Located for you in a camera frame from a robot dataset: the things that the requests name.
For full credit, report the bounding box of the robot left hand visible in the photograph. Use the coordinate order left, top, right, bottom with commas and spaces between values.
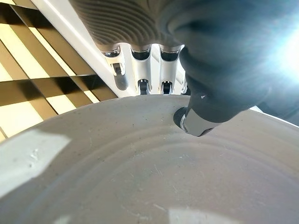
70, 0, 299, 137

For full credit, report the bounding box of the grey speckled ceramic plate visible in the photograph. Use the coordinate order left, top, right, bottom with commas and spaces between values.
0, 93, 299, 224

